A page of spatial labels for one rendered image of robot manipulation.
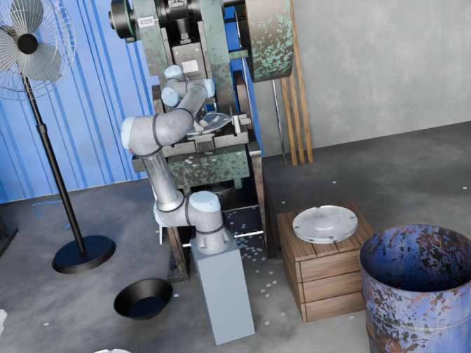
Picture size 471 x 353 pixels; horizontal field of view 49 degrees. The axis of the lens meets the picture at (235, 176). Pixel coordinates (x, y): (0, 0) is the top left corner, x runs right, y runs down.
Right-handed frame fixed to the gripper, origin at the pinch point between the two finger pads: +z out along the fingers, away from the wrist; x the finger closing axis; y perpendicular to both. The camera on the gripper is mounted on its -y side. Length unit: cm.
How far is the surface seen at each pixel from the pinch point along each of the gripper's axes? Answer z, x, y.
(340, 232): 42, -9, 68
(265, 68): -15.6, 29.0, 27.0
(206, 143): 12.2, 3.4, -4.8
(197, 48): -27.7, 26.9, -7.7
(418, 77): 104, 189, 21
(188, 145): 11.2, -0.4, -13.4
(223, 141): 16.4, 10.6, -0.5
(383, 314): 33, -45, 105
